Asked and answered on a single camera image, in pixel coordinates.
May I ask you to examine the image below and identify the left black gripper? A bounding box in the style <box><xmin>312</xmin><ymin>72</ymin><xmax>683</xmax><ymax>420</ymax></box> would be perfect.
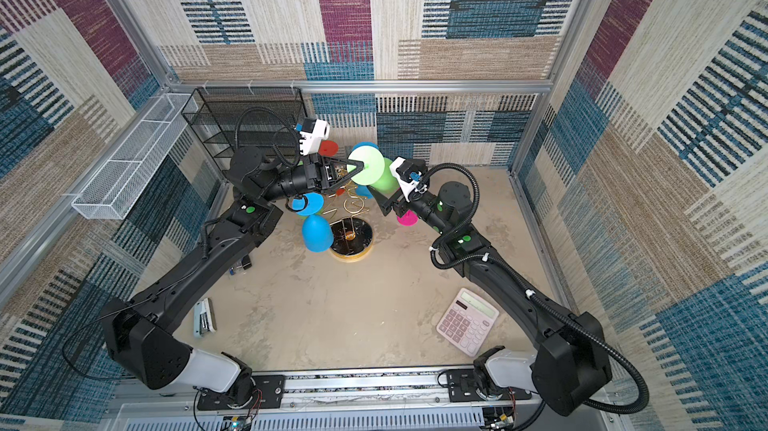
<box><xmin>260</xmin><ymin>161</ymin><xmax>361</xmax><ymax>210</ymax></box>

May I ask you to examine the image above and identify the green plastic wine glass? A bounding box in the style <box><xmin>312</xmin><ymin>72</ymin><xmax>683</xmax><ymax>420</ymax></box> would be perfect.
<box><xmin>347</xmin><ymin>146</ymin><xmax>398</xmax><ymax>196</ymax></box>

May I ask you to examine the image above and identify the magenta plastic wine glass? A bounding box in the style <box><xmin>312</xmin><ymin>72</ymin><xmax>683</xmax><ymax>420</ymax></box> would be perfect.
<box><xmin>397</xmin><ymin>210</ymin><xmax>419</xmax><ymax>227</ymax></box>

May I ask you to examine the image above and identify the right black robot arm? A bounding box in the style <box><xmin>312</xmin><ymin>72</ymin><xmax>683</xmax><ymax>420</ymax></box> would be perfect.
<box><xmin>375</xmin><ymin>157</ymin><xmax>650</xmax><ymax>416</ymax></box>

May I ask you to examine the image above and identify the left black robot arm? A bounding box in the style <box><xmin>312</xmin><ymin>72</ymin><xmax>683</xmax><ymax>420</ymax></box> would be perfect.
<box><xmin>100</xmin><ymin>118</ymin><xmax>365</xmax><ymax>403</ymax></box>

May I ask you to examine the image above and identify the back blue plastic wine glass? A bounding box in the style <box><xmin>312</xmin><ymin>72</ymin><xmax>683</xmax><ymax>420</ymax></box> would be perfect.
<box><xmin>348</xmin><ymin>144</ymin><xmax>385</xmax><ymax>197</ymax></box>

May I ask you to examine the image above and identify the blue plastic wine glass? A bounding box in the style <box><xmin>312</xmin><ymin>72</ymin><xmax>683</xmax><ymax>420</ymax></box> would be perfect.
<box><xmin>348</xmin><ymin>144</ymin><xmax>385</xmax><ymax>197</ymax></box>
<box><xmin>290</xmin><ymin>193</ymin><xmax>334</xmax><ymax>253</ymax></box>

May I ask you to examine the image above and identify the red plastic wine glass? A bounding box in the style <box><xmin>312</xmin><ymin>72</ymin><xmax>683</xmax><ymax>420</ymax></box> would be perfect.
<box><xmin>318</xmin><ymin>140</ymin><xmax>339</xmax><ymax>157</ymax></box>

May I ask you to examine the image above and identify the front blue plastic wine glass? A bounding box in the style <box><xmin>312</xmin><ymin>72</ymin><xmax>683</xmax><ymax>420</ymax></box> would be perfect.
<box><xmin>290</xmin><ymin>193</ymin><xmax>334</xmax><ymax>253</ymax></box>

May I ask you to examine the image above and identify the black mesh shelf rack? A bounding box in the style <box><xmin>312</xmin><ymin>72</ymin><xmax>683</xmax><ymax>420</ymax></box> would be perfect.
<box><xmin>181</xmin><ymin>87</ymin><xmax>311</xmax><ymax>171</ymax></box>

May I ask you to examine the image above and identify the pink calculator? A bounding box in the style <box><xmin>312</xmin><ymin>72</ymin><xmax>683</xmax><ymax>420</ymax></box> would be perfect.
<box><xmin>436</xmin><ymin>288</ymin><xmax>499</xmax><ymax>357</ymax></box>

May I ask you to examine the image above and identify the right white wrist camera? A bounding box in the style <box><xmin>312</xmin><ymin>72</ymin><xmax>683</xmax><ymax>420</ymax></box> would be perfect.
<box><xmin>390</xmin><ymin>157</ymin><xmax>427</xmax><ymax>202</ymax></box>

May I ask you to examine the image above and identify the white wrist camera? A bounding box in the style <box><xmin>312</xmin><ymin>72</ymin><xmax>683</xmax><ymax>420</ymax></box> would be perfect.
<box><xmin>296</xmin><ymin>118</ymin><xmax>330</xmax><ymax>156</ymax></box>
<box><xmin>390</xmin><ymin>157</ymin><xmax>427</xmax><ymax>202</ymax></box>

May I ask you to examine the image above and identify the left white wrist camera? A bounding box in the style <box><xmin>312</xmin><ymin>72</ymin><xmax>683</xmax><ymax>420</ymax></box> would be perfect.
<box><xmin>296</xmin><ymin>118</ymin><xmax>330</xmax><ymax>156</ymax></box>

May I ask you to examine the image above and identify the gold wire wine glass rack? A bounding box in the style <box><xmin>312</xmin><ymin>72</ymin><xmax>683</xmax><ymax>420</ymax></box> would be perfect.
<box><xmin>317</xmin><ymin>180</ymin><xmax>374</xmax><ymax>263</ymax></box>

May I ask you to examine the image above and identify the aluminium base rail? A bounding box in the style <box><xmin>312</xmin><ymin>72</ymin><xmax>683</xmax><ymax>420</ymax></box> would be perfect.
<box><xmin>97</xmin><ymin>365</ymin><xmax>631</xmax><ymax>430</ymax></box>

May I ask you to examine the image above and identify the white wire mesh basket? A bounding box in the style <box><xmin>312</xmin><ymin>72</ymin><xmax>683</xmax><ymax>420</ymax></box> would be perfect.
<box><xmin>72</xmin><ymin>93</ymin><xmax>189</xmax><ymax>220</ymax></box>

